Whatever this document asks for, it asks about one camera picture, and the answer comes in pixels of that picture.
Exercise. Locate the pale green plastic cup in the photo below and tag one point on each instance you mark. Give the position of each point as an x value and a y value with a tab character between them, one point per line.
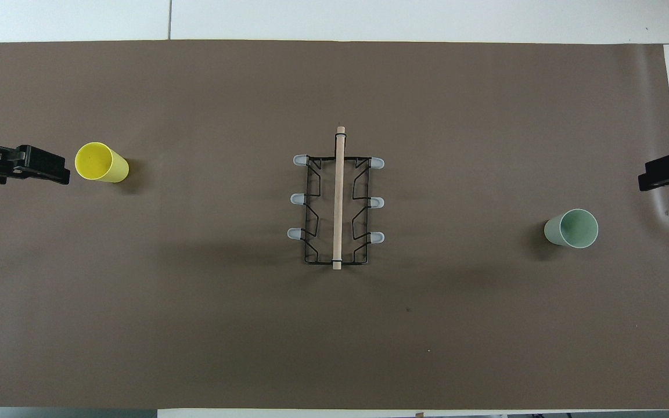
578	227

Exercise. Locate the brown table mat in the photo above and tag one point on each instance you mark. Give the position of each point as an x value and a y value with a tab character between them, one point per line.
195	319

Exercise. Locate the yellow plastic cup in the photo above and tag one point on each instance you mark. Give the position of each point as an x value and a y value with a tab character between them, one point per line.
115	168

